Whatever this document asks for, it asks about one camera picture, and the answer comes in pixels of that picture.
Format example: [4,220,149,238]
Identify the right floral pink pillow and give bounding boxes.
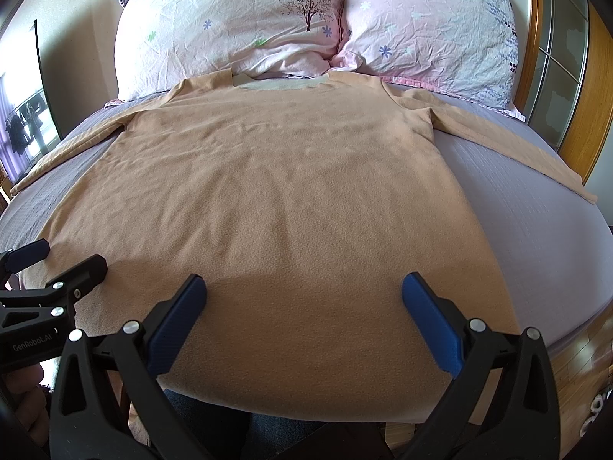
[330,0,523,120]

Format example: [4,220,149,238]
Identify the beige long-sleeve shirt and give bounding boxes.
[13,71,594,422]

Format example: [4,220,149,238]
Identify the person's hand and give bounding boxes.
[5,363,50,447]

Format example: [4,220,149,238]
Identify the window with purple curtain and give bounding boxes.
[0,72,61,179]

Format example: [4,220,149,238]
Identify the floral pink pillow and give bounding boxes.
[114,0,343,102]
[330,0,523,120]

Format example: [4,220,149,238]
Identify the lavender bed sheet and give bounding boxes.
[1,94,612,355]

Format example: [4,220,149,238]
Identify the wooden headboard with glass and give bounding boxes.
[512,0,612,181]

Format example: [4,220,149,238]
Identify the left floral pink pillow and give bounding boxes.
[114,0,343,102]

